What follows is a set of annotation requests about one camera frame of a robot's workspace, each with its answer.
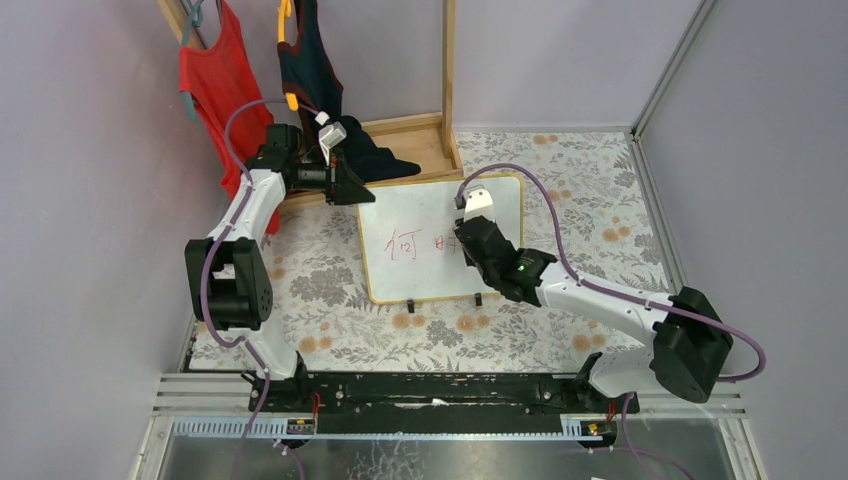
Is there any whiteboard with yellow frame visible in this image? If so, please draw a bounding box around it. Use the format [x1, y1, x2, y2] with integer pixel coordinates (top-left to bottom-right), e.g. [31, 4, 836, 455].
[357, 177, 498, 304]

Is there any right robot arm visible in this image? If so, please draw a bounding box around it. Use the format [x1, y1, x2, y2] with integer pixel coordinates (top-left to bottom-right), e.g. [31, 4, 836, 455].
[454, 217, 733, 404]

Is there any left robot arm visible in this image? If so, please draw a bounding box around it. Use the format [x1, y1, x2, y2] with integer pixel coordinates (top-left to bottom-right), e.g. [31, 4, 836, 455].
[184, 122, 375, 380]

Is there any wooden clothes rack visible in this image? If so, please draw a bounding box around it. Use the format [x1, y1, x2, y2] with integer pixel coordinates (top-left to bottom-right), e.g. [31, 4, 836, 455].
[155, 0, 463, 213]

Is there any floral table mat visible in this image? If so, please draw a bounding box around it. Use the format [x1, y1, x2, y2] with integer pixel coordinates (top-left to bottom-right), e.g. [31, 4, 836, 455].
[188, 131, 678, 374]

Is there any navy tank top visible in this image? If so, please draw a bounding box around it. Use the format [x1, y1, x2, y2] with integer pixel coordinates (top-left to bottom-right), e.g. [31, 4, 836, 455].
[281, 1, 421, 183]

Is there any red mesh tank top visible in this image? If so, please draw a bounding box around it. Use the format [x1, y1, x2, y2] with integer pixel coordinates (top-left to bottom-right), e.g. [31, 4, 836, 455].
[190, 2, 274, 199]

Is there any yellow clothes hanger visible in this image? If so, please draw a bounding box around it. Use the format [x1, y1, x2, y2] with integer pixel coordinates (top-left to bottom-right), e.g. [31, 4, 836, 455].
[276, 0, 300, 112]

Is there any teal clothes hanger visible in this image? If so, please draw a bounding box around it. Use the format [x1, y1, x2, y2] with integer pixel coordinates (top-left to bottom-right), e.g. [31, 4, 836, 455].
[179, 0, 204, 122]

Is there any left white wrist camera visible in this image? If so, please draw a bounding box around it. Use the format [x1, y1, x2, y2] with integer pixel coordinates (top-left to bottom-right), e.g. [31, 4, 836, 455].
[318, 121, 347, 165]

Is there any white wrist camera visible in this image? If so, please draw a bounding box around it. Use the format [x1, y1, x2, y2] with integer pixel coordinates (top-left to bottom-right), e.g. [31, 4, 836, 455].
[318, 121, 347, 165]
[463, 185, 496, 222]

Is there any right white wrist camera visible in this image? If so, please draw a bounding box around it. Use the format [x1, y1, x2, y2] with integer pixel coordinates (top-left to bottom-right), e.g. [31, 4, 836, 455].
[463, 185, 496, 222]

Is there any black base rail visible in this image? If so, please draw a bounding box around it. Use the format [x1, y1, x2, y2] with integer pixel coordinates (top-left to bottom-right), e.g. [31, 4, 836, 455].
[242, 372, 640, 436]

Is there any aluminium frame post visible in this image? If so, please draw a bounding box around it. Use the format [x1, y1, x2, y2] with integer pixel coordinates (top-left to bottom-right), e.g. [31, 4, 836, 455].
[631, 0, 718, 141]

